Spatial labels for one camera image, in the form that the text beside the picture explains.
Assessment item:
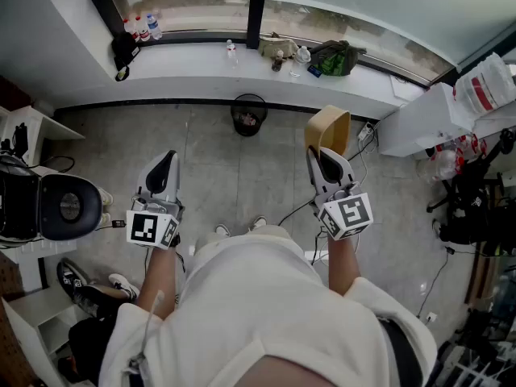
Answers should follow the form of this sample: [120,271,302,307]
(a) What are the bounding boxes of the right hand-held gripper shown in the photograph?
[306,145,375,242]

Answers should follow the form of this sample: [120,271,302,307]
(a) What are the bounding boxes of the thin white cord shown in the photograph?
[143,289,166,356]

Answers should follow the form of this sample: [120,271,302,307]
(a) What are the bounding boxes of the person's right forearm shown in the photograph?
[326,231,362,298]

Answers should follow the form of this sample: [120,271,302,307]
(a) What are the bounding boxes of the white cabinet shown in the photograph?
[377,81,516,161]

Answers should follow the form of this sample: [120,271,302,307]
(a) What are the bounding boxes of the person's beige shorts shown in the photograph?
[193,224,294,258]

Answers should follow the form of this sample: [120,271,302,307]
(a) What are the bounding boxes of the person's left forearm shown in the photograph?
[135,243,179,321]

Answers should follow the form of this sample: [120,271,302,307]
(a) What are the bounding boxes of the white power cable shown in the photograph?
[353,135,370,189]

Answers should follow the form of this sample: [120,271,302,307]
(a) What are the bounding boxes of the black shoulder strap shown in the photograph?
[377,318,425,387]

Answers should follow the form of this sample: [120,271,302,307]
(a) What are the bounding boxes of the small clear water bottle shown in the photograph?
[225,39,239,69]

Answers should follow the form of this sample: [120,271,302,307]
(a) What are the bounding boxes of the black padded chair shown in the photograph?
[0,152,104,250]

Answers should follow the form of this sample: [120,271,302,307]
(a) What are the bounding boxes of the tan paper cup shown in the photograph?
[304,104,352,157]

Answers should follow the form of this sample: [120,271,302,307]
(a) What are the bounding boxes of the person's white shirt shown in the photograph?
[98,235,439,387]

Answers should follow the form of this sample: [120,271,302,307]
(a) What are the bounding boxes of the clear bag with red items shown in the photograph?
[416,132,489,183]

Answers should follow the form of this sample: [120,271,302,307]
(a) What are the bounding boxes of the olive and green bag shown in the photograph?
[309,39,368,77]

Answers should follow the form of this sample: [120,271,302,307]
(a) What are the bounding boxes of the blue label water bottle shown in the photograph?
[145,12,164,41]

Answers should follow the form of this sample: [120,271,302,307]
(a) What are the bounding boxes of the low white shelf unit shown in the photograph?
[0,285,98,387]

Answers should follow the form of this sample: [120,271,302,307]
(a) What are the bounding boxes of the clear plastic cup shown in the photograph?
[289,45,313,78]

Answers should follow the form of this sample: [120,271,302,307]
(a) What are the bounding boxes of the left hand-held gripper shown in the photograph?
[126,149,185,252]

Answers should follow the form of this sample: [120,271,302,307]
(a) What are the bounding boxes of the black window frame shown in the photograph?
[78,0,516,93]

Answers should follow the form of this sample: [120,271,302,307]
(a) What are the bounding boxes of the black power cable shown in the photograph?
[277,135,379,227]

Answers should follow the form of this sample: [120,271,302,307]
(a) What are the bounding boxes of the black trash bin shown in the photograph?
[230,93,269,138]

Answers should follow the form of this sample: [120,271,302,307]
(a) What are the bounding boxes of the khaki bag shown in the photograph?
[257,31,300,60]

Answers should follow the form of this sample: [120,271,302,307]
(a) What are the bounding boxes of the black bag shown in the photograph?
[110,33,141,81]

